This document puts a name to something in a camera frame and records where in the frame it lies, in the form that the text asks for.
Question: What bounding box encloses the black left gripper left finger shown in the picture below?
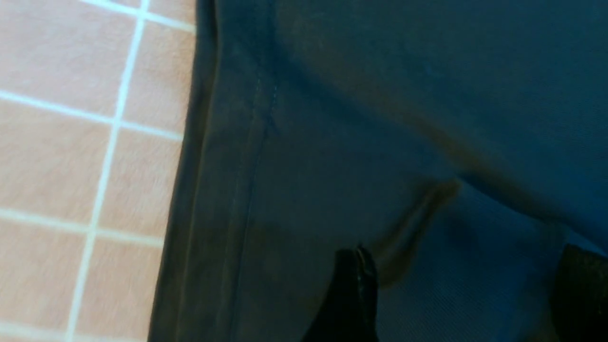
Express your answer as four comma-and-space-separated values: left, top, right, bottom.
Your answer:
302, 246, 379, 342

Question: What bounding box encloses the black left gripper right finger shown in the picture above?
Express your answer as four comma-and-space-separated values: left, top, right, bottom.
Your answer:
551, 244, 608, 342

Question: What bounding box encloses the dark gray long-sleeve shirt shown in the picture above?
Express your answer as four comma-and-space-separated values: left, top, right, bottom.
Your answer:
147, 0, 608, 342

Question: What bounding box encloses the pink grid tablecloth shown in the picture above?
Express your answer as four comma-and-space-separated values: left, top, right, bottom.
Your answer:
0, 0, 195, 342

